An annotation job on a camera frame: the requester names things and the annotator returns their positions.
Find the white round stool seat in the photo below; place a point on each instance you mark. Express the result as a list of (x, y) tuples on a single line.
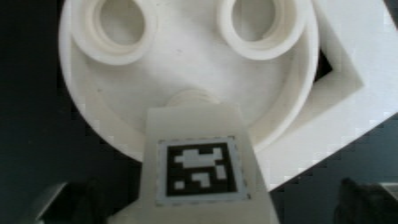
[(166, 52)]

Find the white stool leg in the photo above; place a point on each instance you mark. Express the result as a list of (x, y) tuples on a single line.
[(202, 181)]

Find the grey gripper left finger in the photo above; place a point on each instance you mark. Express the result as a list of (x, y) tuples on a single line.
[(70, 205)]

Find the white U-shaped fence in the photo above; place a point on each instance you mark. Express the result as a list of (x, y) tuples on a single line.
[(354, 95)]

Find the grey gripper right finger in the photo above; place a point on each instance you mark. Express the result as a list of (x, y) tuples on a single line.
[(367, 203)]

